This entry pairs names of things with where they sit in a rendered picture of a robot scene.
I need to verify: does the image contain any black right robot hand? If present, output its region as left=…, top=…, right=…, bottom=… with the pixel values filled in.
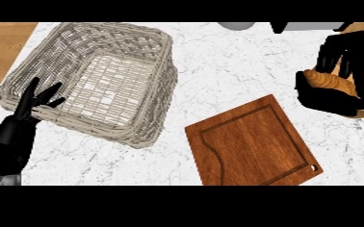
left=293, top=30, right=364, bottom=118

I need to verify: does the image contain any tan round object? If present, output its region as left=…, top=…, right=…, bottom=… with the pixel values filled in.
left=330, top=22, right=364, bottom=120

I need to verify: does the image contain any grey round object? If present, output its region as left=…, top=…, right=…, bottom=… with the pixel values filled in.
left=216, top=22, right=259, bottom=32

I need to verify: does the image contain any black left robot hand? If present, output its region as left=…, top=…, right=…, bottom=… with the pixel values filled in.
left=0, top=76, right=67, bottom=178

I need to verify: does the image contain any brown wooden cutting board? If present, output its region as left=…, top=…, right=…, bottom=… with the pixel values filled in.
left=184, top=93, right=326, bottom=187

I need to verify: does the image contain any golden brown croissant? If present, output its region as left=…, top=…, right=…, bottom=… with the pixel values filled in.
left=304, top=68, right=360, bottom=98

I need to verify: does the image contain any grey pot with black handles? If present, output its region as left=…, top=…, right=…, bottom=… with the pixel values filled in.
left=270, top=22, right=356, bottom=35

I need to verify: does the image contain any pale wicker basket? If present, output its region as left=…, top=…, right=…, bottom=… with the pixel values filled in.
left=0, top=22, right=181, bottom=150

